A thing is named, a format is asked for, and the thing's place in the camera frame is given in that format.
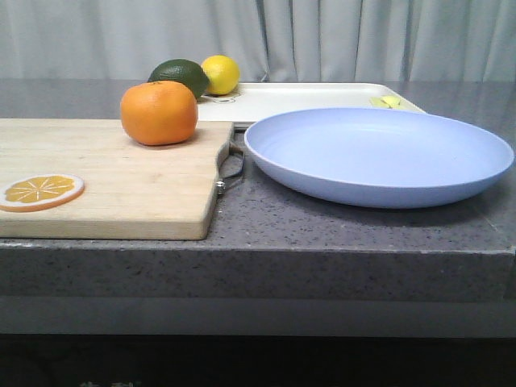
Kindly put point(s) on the grey curtain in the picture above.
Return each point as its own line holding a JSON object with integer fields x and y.
{"x": 298, "y": 41}

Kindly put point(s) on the dark green lime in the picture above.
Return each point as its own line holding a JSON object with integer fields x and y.
{"x": 184, "y": 71}

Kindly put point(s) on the orange mandarin fruit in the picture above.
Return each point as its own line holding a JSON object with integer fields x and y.
{"x": 159, "y": 113}

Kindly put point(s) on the yellow lemon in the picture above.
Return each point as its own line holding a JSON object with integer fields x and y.
{"x": 223, "y": 74}

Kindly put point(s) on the orange slice coaster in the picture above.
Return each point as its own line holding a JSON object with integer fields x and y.
{"x": 41, "y": 192}

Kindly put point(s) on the light blue plate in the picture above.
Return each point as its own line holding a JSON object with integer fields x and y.
{"x": 378, "y": 158}

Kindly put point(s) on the metal cutting board handle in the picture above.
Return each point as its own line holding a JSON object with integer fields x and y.
{"x": 225, "y": 182}

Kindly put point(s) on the wooden cutting board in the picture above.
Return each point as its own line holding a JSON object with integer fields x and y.
{"x": 131, "y": 191}

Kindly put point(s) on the cream white tray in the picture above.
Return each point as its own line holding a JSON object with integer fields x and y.
{"x": 251, "y": 102}

